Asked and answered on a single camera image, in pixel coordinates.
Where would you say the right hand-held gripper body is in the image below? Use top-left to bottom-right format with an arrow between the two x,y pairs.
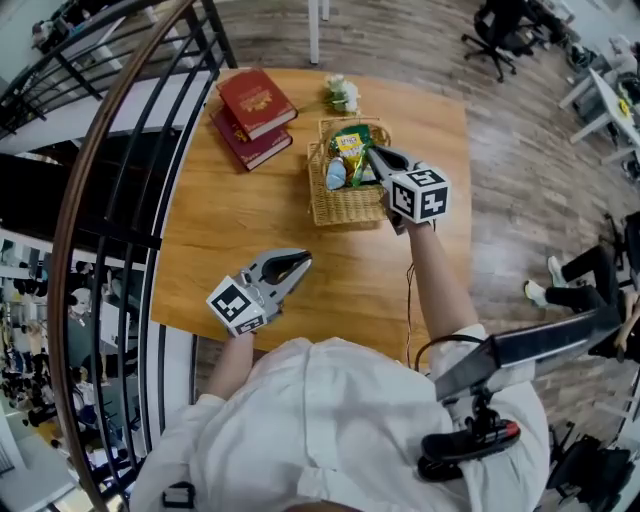
382,167 -> 453,237

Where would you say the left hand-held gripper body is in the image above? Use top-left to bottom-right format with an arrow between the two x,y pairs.
205,256 -> 284,337

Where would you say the green yellow snack bag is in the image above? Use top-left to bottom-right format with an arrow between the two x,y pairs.
329,124 -> 374,171

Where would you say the wicker basket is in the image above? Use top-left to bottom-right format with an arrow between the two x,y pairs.
305,116 -> 394,227

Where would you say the person's left forearm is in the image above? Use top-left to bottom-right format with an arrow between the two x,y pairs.
207,332 -> 256,401

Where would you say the white flower bouquet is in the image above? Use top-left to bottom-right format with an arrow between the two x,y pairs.
322,73 -> 361,115

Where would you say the dark red hardcover book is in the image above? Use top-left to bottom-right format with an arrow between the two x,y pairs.
209,107 -> 294,172

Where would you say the bright red hardcover book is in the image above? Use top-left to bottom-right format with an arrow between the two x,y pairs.
215,67 -> 299,141

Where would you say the person's white shirt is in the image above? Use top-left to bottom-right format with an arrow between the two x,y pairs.
128,323 -> 551,512

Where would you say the wooden table with white legs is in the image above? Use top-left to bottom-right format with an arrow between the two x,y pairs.
307,0 -> 331,65

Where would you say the black office chair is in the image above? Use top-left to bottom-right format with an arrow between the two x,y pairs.
599,212 -> 640,361
460,0 -> 536,84

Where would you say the black railing with wooden handrail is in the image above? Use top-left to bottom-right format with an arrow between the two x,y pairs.
0,0 -> 239,512

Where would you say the black flat panel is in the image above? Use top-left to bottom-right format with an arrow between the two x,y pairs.
433,304 -> 624,404

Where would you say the white desk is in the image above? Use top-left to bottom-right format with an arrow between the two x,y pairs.
558,67 -> 640,166

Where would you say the black cable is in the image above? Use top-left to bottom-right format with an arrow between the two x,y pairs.
414,333 -> 486,371

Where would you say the black strap buckle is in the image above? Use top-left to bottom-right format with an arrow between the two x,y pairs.
160,482 -> 196,510

